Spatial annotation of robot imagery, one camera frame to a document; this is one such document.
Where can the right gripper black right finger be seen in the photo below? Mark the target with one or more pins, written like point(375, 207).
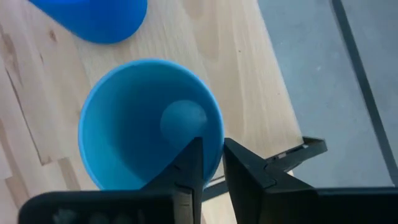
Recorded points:
point(248, 186)

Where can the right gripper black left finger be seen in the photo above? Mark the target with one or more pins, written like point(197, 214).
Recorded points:
point(186, 174)

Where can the light blue plastic cup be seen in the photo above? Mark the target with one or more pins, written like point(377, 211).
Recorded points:
point(124, 124)

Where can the dark blue plastic mug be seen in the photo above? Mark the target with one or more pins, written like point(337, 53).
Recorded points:
point(99, 18)

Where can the wooden shelf board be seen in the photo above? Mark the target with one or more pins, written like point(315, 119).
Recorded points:
point(233, 77)

